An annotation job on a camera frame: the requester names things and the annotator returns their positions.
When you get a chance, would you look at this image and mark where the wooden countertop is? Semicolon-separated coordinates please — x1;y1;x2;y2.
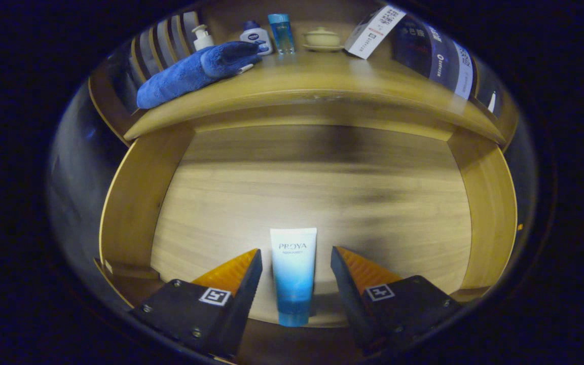
124;51;506;145

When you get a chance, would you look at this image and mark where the blue white tube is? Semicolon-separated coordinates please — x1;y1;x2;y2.
270;228;318;327

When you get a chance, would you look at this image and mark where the blue folded towel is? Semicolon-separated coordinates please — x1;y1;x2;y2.
136;41;265;110

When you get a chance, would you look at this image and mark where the dark blue book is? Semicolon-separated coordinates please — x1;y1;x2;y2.
392;15;461;94

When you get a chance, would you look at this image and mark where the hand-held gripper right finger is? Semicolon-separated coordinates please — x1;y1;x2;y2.
330;246;464;355

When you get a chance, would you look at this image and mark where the blue glass bottle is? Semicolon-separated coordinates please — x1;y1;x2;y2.
267;13;296;55

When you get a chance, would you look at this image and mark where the white pump bottle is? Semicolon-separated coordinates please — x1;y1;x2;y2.
192;24;215;51

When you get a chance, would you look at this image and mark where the white bottle blue cap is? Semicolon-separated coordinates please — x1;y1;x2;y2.
240;20;274;55

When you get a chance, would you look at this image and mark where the white book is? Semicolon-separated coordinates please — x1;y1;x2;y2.
344;5;407;60

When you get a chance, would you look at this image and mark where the beige lidded teacup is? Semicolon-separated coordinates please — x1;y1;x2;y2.
302;27;344;52

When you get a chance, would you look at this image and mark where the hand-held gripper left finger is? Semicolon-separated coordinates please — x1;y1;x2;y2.
129;248;263;360

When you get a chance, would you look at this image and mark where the light purple book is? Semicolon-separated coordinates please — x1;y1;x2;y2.
452;41;477;100

